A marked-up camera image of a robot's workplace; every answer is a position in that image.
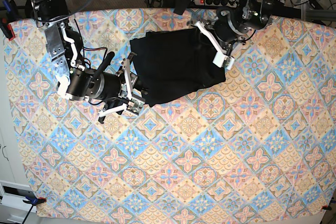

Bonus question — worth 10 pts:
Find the black T-shirt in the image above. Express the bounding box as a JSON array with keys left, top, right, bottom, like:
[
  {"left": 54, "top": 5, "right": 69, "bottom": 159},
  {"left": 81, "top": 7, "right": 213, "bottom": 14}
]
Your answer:
[{"left": 130, "top": 28, "right": 226, "bottom": 107}]

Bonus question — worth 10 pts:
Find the white cabinet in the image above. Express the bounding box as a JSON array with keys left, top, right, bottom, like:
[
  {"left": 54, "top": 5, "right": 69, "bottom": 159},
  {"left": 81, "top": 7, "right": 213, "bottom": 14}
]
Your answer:
[{"left": 0, "top": 37, "right": 40, "bottom": 224}]

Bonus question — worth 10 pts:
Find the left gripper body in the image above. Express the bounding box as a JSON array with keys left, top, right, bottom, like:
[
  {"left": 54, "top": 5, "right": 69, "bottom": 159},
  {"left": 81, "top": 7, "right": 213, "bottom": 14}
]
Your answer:
[{"left": 212, "top": 8, "right": 249, "bottom": 51}]

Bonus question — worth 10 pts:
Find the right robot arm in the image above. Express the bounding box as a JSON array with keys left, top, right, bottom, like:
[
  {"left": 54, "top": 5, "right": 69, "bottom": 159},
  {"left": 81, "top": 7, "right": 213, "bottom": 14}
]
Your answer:
[{"left": 30, "top": 0, "right": 146, "bottom": 123}]

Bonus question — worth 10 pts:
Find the blue clamp bottom left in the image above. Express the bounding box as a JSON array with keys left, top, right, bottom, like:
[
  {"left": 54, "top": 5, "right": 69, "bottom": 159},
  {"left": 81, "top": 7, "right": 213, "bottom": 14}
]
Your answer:
[{"left": 22, "top": 196, "right": 47, "bottom": 224}]

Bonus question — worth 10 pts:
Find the blue clamp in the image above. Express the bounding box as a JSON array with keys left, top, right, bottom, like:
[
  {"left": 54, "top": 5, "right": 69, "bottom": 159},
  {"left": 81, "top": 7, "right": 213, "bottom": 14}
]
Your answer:
[
  {"left": 1, "top": 0, "right": 15, "bottom": 41},
  {"left": 22, "top": 196, "right": 47, "bottom": 224}
]

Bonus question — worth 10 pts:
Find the orange clamp bottom right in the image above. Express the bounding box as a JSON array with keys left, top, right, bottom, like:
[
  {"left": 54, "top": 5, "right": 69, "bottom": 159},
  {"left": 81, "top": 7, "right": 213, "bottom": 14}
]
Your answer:
[{"left": 322, "top": 205, "right": 332, "bottom": 210}]

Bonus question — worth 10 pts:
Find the blue clamp top left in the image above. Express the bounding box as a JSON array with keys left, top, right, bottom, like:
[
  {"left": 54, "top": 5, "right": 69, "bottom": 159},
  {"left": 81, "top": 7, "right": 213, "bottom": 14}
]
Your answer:
[{"left": 1, "top": 0, "right": 15, "bottom": 41}]

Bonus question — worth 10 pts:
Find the black mesh strap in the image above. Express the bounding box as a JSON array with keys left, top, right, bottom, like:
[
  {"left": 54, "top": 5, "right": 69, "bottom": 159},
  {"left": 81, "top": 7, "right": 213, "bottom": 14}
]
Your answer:
[{"left": 173, "top": 0, "right": 196, "bottom": 15}]

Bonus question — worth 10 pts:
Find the patterned tablecloth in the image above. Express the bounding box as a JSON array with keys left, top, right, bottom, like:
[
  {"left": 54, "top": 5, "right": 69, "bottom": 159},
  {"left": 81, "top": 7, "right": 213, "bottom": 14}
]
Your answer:
[{"left": 1, "top": 17, "right": 335, "bottom": 223}]

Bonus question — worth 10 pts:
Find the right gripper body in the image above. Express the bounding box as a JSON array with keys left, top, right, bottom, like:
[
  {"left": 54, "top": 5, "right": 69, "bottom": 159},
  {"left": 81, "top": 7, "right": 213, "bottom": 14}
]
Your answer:
[{"left": 89, "top": 71, "right": 130, "bottom": 103}]

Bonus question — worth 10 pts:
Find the white power strip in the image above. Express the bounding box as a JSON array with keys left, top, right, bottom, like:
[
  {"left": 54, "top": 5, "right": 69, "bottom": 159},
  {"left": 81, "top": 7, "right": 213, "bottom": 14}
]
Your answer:
[{"left": 194, "top": 0, "right": 238, "bottom": 8}]

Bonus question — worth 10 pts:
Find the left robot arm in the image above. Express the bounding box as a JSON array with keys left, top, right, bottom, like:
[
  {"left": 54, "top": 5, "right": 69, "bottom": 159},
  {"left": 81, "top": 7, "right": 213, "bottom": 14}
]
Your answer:
[{"left": 193, "top": 0, "right": 275, "bottom": 70}]

